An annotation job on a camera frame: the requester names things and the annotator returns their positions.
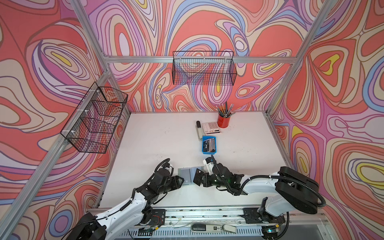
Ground blue plastic card tray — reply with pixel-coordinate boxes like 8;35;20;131
202;136;217;155

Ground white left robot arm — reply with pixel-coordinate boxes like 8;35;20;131
62;158;184;240

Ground black card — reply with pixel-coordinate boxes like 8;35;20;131
193;168;205;186

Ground black wire basket back wall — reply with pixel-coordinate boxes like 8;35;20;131
172;50;238;86

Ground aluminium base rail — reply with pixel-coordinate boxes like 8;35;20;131
83;203;328;240

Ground dark grey card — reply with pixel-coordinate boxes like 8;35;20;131
179;169;192;185

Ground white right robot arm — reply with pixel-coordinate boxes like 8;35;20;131
193;160;326;224

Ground beige stapler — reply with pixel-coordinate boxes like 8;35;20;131
196;121;204;141

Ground black wire basket left wall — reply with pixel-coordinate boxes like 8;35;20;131
61;83;128;154

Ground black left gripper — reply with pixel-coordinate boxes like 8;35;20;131
157;175;186;196

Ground mint green card holder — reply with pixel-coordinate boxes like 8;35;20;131
178;166;204;186

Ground black wire basket wall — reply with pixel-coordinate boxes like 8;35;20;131
172;50;238;86
61;83;128;154

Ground stack of cards in tray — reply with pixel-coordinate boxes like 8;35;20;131
203;138;216;153

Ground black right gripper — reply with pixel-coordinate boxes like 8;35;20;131
197;172;229;188

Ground pink desk calculator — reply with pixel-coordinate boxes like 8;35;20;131
201;122;221;136

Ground grey handheld device on rail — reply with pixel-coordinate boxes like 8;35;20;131
191;223;237;234

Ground red metal pencil bucket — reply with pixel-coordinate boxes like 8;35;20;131
217;115;231;129

